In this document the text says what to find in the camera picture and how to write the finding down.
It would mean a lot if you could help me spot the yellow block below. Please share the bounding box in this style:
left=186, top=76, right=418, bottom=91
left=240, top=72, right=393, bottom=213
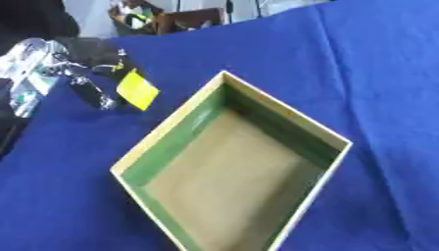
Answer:
left=115, top=68, right=162, bottom=112

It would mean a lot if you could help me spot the tan box with green inside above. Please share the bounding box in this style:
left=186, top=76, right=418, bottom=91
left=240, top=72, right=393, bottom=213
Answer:
left=108, top=70, right=354, bottom=251

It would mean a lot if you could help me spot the brown box with clutter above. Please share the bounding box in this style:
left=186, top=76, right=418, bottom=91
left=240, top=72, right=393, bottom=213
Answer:
left=106, top=0, right=226, bottom=36

